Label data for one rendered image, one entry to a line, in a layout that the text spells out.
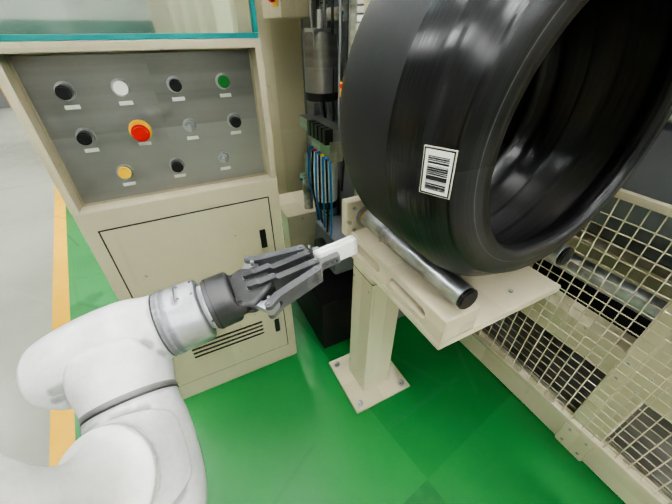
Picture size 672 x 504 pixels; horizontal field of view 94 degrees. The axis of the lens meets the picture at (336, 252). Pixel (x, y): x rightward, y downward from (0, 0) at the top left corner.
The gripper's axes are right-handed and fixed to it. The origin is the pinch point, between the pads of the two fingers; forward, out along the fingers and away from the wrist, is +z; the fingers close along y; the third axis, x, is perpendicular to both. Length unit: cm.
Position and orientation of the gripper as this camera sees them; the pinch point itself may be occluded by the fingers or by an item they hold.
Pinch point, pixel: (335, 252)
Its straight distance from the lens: 50.0
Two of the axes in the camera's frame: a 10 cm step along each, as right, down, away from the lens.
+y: -4.5, -5.2, 7.3
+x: 1.2, 7.7, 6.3
